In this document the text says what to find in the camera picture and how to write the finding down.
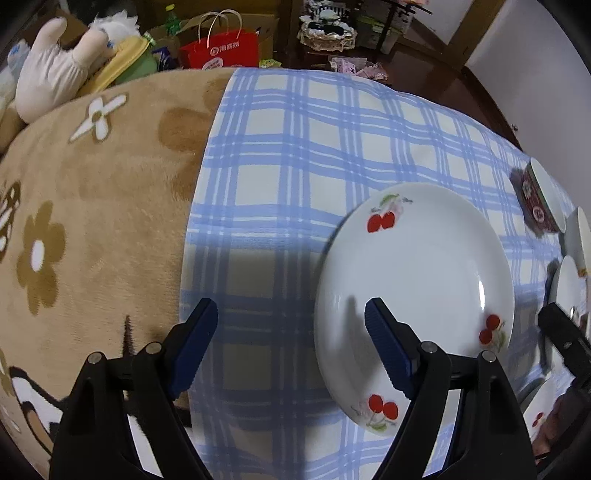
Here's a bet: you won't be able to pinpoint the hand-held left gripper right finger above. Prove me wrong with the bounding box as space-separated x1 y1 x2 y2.
364 298 539 480

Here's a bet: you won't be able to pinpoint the lace trimmed basket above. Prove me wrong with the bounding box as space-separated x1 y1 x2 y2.
298 14 357 52

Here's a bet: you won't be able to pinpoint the wooden door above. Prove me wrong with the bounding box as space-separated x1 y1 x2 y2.
443 0 509 70

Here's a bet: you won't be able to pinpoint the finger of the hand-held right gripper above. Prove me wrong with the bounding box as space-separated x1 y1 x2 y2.
538 302 591 393

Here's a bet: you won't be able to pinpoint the cardboard box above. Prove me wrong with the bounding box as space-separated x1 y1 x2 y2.
148 14 280 70

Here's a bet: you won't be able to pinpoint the red paper bag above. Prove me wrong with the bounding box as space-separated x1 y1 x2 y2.
179 10 260 72

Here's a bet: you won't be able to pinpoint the black folding table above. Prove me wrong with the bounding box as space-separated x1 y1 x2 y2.
369 0 435 56

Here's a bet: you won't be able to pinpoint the green plastic bottle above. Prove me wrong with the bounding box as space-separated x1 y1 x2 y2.
164 4 183 38

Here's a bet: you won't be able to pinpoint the pink packets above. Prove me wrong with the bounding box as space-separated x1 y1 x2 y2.
329 56 389 81

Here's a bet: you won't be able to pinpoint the brown floral blanket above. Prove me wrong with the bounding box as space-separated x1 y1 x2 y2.
0 68 232 480

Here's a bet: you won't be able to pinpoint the bowl with red print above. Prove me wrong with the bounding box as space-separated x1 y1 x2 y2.
516 158 567 236

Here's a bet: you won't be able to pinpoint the white cherry print plate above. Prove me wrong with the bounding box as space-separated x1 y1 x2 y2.
314 182 515 435
519 378 561 448

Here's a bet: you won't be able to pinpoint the white bowl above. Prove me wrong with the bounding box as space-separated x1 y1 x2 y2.
564 207 591 273
547 255 587 319

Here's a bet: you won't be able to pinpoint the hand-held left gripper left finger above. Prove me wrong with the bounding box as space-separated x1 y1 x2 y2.
48 298 219 480

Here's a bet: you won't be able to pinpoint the blue plaid cloth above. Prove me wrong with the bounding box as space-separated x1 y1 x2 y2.
178 68 591 480

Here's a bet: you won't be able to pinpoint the white plush doll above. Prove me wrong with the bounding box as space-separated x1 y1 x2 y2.
14 11 160 124

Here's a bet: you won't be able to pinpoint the clear storage boxes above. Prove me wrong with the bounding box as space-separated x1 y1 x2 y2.
358 14 407 54

